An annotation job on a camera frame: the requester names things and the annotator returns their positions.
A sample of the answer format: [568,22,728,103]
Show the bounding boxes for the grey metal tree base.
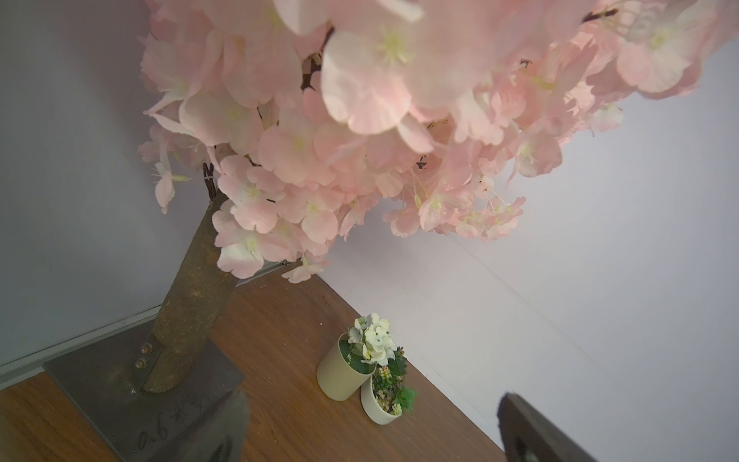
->
[44,323,244,461]

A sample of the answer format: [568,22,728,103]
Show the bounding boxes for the green succulent in white pot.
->
[361,346,419,425]

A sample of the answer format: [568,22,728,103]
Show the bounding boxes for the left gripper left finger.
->
[167,390,249,461]

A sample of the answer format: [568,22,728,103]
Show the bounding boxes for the white flowers in beige pot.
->
[317,313,398,402]

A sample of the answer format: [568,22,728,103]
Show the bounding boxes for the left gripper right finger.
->
[498,393,596,462]

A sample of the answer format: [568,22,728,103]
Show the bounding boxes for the pink cherry blossom tree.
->
[137,1,738,394]

